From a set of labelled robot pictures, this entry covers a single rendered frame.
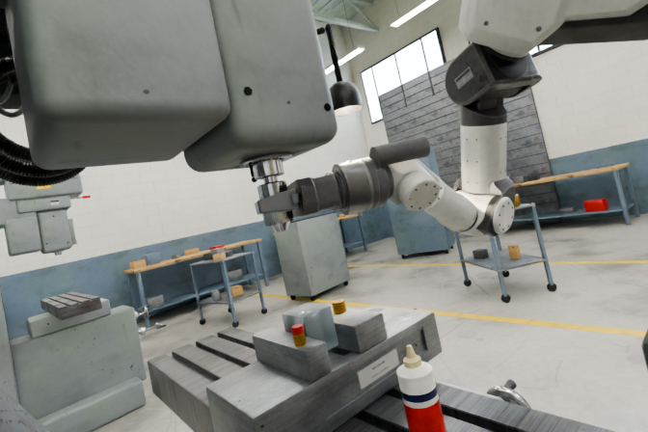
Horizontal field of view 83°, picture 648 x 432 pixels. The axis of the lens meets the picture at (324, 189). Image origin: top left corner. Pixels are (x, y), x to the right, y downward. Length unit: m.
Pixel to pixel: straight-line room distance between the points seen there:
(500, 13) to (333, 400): 0.61
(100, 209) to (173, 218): 1.16
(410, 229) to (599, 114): 3.80
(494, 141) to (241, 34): 0.53
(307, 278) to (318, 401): 4.56
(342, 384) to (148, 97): 0.43
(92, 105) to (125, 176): 6.87
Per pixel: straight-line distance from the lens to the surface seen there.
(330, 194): 0.56
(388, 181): 0.60
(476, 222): 0.81
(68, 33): 0.44
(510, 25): 0.69
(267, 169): 0.57
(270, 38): 0.56
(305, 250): 5.04
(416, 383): 0.46
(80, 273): 7.02
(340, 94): 0.76
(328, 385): 0.54
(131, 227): 7.16
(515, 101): 8.35
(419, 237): 6.66
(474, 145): 0.82
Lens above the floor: 1.22
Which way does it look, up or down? 3 degrees up
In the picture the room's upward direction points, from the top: 12 degrees counter-clockwise
